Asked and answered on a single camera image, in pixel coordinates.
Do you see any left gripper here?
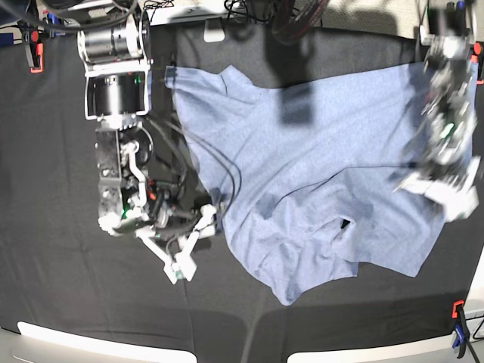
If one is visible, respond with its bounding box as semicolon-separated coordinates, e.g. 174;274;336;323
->
393;156;476;197

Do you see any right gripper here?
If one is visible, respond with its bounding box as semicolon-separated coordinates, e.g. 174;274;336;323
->
148;189;225;242

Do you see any blue-grey t-shirt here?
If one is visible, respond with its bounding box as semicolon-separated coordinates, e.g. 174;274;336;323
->
165;63;445;306

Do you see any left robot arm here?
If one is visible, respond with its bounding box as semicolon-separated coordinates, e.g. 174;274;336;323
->
397;1;480;196

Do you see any orange clamp far right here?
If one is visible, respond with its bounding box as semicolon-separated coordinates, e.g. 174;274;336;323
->
471;42;484;85

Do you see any black table cloth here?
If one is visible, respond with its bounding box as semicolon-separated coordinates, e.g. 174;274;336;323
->
1;37;483;362

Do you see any orange blue clamp near right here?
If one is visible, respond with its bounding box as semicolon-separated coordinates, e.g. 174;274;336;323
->
451;300;470;359

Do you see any orange clamp far left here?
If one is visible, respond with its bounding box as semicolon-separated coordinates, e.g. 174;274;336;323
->
22;30;44;73

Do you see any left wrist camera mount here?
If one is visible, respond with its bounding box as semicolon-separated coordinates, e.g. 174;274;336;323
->
392;158;481;222

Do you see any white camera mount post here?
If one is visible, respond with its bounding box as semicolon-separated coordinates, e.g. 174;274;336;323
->
203;18;225;43

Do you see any red black cable bundle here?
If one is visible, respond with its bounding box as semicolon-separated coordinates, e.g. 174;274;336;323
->
272;0;330;42

